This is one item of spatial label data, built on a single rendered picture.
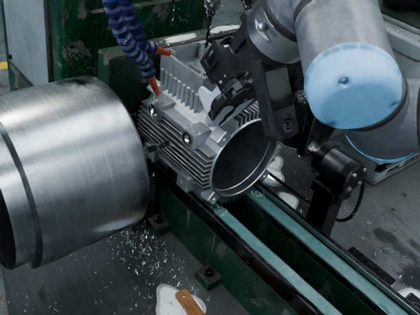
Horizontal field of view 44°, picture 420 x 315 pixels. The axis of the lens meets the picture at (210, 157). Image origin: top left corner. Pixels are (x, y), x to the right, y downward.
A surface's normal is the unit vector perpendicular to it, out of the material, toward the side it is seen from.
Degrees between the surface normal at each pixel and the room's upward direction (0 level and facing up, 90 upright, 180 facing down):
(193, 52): 90
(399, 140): 101
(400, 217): 0
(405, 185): 0
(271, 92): 58
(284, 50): 113
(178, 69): 90
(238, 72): 30
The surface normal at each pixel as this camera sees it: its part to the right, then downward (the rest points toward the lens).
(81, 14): 0.63, 0.52
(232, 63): 0.42, -0.44
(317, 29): -0.77, -0.23
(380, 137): 0.05, 0.89
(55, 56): -0.77, 0.29
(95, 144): 0.52, -0.23
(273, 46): -0.37, 0.72
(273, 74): 0.58, 0.02
